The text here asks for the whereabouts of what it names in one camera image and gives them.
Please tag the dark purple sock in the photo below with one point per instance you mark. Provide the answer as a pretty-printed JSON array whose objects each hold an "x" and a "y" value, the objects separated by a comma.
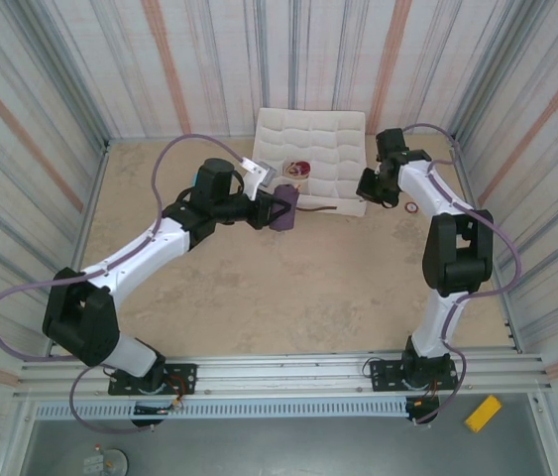
[{"x": 286, "y": 191}]

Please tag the red item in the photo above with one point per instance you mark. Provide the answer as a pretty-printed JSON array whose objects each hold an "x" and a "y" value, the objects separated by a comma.
[{"x": 297, "y": 169}]

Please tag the white fabric organizer box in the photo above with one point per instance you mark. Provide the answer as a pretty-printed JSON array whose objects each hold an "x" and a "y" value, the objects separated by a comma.
[{"x": 328, "y": 149}]

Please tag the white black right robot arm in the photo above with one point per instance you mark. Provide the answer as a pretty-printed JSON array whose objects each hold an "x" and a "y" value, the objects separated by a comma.
[{"x": 457, "y": 253}]

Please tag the yellow block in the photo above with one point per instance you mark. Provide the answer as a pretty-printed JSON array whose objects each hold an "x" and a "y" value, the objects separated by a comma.
[{"x": 482, "y": 414}]

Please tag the grey round metal disc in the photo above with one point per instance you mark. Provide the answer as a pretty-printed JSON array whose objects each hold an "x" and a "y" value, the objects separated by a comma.
[{"x": 115, "y": 463}]

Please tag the aluminium side rail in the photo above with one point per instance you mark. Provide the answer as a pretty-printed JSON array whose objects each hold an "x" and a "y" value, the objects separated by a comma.
[
  {"x": 510, "y": 327},
  {"x": 92, "y": 198}
]

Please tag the long aluminium base rail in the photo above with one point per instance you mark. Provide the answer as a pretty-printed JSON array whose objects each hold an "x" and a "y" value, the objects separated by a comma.
[{"x": 283, "y": 372}]

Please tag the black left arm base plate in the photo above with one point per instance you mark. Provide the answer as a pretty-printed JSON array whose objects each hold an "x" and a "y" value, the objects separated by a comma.
[{"x": 187, "y": 372}]

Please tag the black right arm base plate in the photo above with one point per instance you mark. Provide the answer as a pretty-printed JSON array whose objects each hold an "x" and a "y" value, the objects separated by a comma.
[{"x": 377, "y": 377}]

